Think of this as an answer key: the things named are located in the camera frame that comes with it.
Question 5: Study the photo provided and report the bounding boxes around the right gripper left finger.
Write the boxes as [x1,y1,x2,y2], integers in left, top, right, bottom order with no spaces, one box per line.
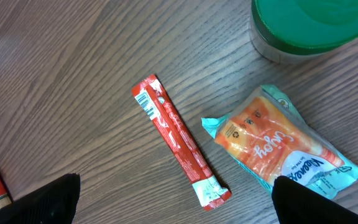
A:
[0,173,80,224]

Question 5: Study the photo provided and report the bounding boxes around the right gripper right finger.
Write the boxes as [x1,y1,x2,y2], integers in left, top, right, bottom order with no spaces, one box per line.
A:
[272,176,358,224]

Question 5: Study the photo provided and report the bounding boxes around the teal wet wipes pack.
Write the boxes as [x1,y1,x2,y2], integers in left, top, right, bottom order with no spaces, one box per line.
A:
[201,85,358,199]

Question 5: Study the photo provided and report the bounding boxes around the red snack packet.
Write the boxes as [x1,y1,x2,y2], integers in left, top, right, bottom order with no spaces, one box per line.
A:
[132,74,232,211]

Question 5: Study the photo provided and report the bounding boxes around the green lidded jar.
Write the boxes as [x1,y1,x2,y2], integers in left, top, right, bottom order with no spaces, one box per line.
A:
[250,0,358,63]

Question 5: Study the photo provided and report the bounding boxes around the orange tissue pack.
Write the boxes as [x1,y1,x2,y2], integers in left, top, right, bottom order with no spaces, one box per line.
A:
[214,96,344,185]

